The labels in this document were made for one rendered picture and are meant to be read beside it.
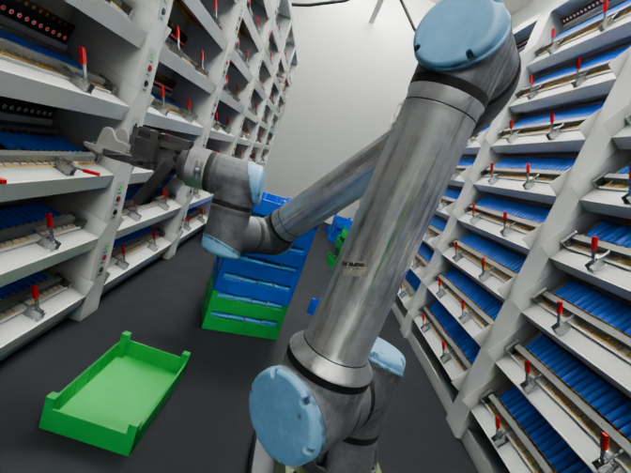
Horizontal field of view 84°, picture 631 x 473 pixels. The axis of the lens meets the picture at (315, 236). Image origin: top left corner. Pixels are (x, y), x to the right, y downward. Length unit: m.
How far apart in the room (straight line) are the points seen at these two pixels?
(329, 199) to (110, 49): 0.74
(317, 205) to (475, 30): 0.43
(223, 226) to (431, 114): 0.47
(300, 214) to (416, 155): 0.36
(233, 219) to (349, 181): 0.26
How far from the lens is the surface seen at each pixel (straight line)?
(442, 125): 0.53
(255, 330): 1.45
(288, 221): 0.82
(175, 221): 1.89
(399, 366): 0.75
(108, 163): 1.19
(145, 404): 1.08
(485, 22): 0.55
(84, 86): 1.00
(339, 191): 0.75
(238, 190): 0.77
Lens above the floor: 0.72
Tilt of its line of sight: 12 degrees down
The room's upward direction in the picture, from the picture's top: 20 degrees clockwise
